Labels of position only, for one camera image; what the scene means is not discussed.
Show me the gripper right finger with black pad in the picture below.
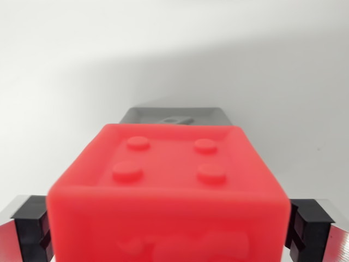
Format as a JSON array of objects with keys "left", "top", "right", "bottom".
[{"left": 285, "top": 198, "right": 349, "bottom": 262}]

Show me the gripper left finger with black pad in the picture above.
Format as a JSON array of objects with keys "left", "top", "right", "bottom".
[{"left": 0, "top": 194, "right": 55, "bottom": 262}]

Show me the red studded cube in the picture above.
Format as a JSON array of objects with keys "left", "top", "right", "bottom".
[{"left": 46, "top": 123, "right": 290, "bottom": 262}]

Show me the grey studded cube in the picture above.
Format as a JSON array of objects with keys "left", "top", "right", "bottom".
[{"left": 119, "top": 106, "right": 237, "bottom": 128}]

